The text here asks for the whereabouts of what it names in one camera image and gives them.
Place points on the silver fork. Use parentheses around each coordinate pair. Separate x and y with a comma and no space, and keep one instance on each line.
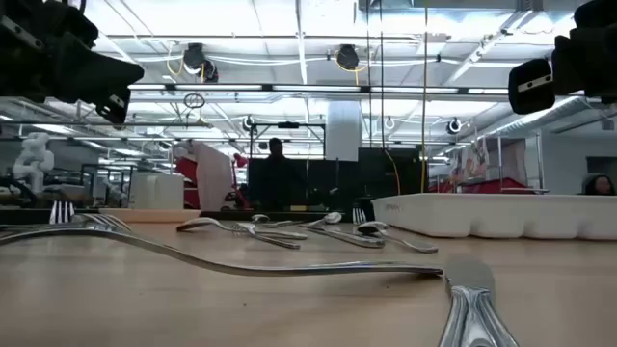
(359,215)
(60,212)
(241,269)
(275,241)

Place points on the red cabinet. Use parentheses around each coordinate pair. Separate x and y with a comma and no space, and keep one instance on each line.
(185,173)

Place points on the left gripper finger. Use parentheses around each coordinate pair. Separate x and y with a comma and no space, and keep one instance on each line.
(115,72)

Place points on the white plastic cutlery tray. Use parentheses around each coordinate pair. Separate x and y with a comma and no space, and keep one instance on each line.
(482,214)

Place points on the black overhead rig frame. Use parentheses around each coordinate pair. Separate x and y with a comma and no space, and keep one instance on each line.
(268,88)

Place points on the red storage bins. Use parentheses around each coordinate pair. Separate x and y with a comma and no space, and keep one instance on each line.
(487,185)

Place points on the red lamp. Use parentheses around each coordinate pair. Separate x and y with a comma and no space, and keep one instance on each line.
(239,160)

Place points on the white sheet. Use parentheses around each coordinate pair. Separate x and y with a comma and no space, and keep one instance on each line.
(212,176)

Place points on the white column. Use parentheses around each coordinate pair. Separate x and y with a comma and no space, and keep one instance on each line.
(343,130)

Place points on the person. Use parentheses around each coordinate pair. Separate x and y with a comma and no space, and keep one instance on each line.
(598,184)
(276,173)

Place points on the black partition panels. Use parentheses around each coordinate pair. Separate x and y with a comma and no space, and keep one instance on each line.
(337,178)

